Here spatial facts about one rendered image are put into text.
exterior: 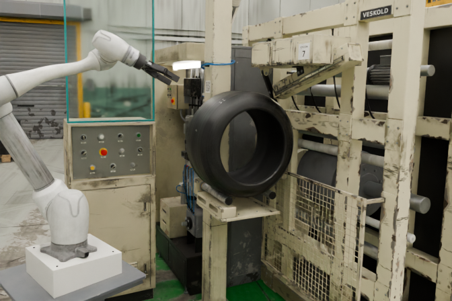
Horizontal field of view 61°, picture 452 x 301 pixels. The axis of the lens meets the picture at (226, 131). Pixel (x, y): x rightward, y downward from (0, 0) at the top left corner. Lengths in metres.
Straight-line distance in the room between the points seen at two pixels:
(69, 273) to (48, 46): 9.78
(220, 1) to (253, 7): 9.66
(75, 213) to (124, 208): 0.90
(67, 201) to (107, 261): 0.32
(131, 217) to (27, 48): 9.03
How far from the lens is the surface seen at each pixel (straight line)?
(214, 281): 2.71
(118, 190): 2.65
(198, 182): 2.39
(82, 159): 2.63
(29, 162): 1.97
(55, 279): 1.80
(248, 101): 2.06
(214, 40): 2.39
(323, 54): 2.03
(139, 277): 1.90
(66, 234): 1.85
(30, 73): 1.80
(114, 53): 1.88
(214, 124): 1.99
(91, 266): 1.86
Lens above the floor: 1.52
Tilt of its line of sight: 7 degrees down
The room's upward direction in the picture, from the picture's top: 1 degrees clockwise
